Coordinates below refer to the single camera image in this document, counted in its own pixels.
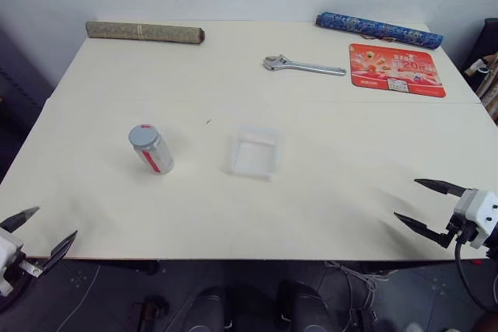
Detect patterned cloth bag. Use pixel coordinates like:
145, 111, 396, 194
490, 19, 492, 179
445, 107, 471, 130
464, 51, 498, 124

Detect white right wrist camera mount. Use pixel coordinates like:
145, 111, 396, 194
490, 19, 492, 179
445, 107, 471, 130
465, 189, 498, 250

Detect clear plastic square container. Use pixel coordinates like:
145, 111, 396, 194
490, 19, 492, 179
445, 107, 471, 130
224, 124, 288, 183

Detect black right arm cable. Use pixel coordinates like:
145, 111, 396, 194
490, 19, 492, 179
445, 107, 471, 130
454, 241, 498, 312

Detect silver adjustable wrench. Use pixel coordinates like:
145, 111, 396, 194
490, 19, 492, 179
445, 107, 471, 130
261, 55, 348, 78

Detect white floor cables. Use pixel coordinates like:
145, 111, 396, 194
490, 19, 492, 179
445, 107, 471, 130
324, 260, 392, 332

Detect black chair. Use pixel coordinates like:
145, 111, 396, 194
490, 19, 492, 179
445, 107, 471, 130
472, 17, 498, 76

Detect red printed mouse pad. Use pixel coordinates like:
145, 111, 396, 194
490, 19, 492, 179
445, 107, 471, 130
348, 43, 447, 99

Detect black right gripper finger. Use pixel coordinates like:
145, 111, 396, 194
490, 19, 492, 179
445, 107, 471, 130
413, 178, 467, 199
393, 211, 457, 249

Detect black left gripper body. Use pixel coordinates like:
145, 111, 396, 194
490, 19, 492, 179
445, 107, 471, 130
6, 253, 44, 295

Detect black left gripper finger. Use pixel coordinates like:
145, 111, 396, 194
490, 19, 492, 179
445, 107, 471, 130
0, 206, 40, 234
43, 230, 79, 275

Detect grey bottle cap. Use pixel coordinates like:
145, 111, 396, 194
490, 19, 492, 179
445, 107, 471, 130
128, 124, 162, 153

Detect grey-lidded red-labelled jar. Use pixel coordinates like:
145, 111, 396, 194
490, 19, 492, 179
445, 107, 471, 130
132, 140, 175, 175

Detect blue patterned rolled scroll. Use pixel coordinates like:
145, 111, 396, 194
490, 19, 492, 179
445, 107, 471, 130
314, 11, 446, 51

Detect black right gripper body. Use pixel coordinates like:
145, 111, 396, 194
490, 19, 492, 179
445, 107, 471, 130
447, 188, 479, 246

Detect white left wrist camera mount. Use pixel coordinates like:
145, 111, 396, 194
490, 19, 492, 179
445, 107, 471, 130
0, 228, 24, 296

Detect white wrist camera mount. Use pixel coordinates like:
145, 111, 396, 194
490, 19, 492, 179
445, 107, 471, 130
0, 228, 24, 296
465, 189, 498, 250

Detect olive rolled scroll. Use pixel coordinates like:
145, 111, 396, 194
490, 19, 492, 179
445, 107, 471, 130
84, 20, 207, 46

